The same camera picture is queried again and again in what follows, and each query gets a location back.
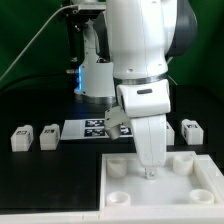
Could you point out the grey camera on mount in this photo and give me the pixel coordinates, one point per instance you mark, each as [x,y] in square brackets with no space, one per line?
[91,8]

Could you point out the white square tabletop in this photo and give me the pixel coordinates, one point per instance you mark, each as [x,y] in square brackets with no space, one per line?
[186,178]

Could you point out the white sheet with tags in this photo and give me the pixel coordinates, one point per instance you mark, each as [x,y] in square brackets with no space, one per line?
[83,129]

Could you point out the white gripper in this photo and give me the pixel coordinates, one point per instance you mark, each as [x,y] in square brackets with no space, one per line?
[149,134]

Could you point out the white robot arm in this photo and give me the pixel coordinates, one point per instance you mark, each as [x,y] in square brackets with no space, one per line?
[137,36]

